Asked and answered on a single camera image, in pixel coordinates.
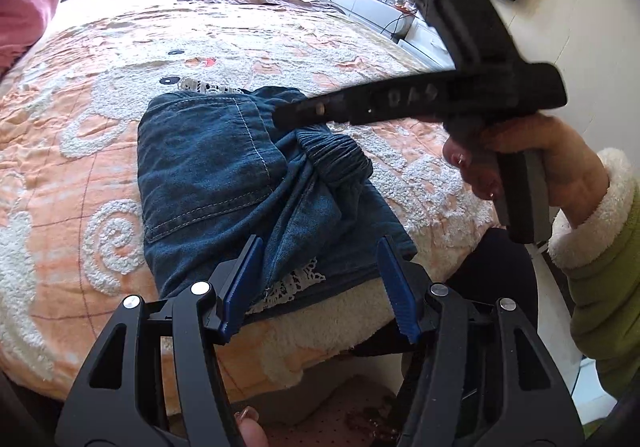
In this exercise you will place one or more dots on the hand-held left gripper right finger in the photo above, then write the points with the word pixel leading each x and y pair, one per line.
pixel 397 292

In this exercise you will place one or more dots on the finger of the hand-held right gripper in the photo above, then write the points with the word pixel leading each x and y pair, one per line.
pixel 310 112

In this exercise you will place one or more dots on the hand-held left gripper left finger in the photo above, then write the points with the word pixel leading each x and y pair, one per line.
pixel 245 287

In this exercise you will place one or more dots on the blue denim pants lace hem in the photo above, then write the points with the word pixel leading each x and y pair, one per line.
pixel 210 167

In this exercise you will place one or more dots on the person's right forearm green sleeve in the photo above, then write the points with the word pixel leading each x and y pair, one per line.
pixel 610 287

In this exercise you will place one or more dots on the person's left hand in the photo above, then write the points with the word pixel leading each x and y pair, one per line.
pixel 250 429

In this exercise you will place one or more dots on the person's right hand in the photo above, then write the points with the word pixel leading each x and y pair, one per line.
pixel 570 167

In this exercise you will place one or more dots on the cream fleece bed sheet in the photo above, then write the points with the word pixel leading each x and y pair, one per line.
pixel 325 327

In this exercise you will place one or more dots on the pink dotted cloth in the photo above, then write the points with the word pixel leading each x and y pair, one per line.
pixel 325 422

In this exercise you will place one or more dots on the orange printed bear blanket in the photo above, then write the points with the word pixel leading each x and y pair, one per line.
pixel 75 127

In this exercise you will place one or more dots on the pink quilt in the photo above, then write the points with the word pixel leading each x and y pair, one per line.
pixel 22 17

